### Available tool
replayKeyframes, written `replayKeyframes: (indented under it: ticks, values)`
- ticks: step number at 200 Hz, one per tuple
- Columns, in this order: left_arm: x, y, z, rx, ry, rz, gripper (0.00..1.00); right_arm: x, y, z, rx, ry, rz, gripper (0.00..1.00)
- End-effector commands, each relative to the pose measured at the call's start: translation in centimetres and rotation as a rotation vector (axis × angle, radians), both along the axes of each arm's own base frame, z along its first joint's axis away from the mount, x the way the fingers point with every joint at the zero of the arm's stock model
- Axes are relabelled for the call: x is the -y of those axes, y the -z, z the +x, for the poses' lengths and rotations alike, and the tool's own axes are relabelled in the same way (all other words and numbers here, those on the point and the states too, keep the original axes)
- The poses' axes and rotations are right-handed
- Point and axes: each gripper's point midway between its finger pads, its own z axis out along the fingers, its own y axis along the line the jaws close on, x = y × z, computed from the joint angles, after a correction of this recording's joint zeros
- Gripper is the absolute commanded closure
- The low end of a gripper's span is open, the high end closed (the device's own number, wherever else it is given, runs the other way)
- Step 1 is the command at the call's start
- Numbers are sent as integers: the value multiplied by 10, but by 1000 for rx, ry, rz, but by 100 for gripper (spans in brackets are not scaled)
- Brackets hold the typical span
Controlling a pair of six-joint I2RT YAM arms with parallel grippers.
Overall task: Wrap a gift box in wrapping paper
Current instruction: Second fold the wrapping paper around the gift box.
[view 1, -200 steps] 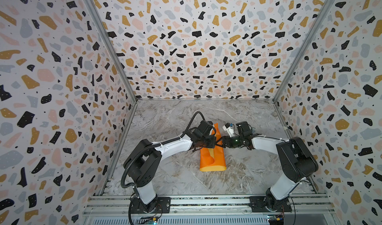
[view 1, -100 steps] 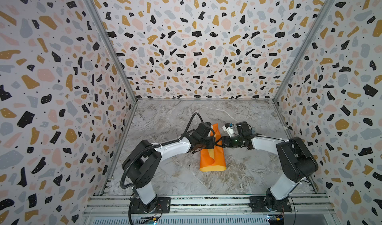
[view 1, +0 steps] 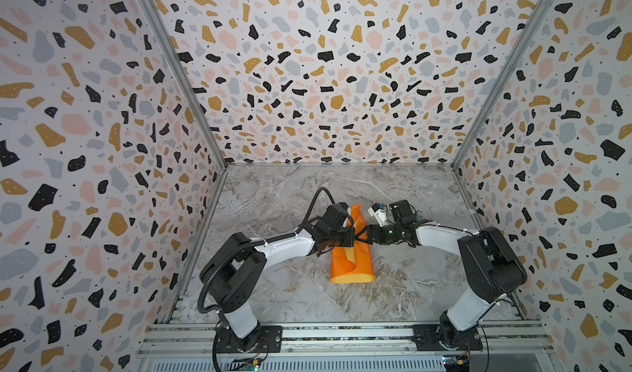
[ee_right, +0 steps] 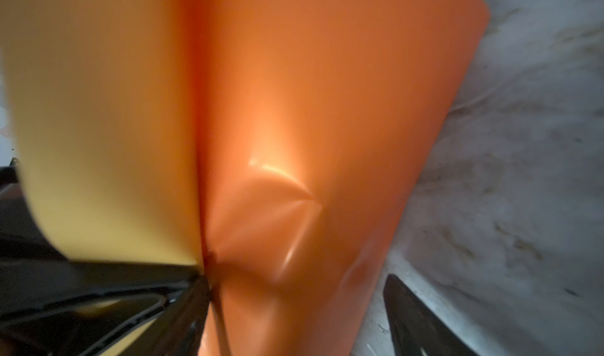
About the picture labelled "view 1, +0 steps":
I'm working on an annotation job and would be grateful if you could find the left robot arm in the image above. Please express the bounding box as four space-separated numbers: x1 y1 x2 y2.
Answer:
197 203 355 342

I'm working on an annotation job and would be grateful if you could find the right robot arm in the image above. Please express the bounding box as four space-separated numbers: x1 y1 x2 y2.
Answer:
361 200 528 336

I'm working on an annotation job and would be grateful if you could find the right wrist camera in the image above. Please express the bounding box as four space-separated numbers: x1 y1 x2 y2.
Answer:
368 203 389 227

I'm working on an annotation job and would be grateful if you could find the black corrugated cable left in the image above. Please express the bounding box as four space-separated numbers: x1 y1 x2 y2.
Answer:
197 186 337 314

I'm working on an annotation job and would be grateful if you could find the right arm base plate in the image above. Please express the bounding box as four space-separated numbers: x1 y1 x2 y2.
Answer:
412 324 483 352

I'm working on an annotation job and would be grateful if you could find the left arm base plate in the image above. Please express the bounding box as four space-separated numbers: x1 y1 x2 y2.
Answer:
216 325 283 354

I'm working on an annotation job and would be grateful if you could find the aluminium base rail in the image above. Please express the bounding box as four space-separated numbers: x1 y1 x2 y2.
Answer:
137 320 564 371

